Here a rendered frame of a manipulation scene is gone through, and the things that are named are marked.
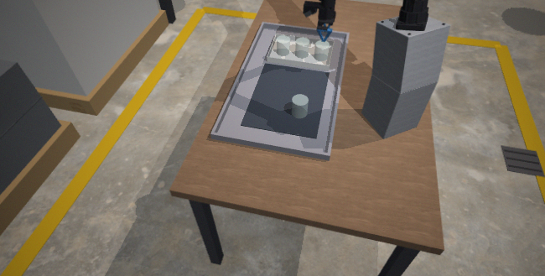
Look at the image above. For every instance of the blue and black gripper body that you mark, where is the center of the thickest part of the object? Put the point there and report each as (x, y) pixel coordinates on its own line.
(329, 19)

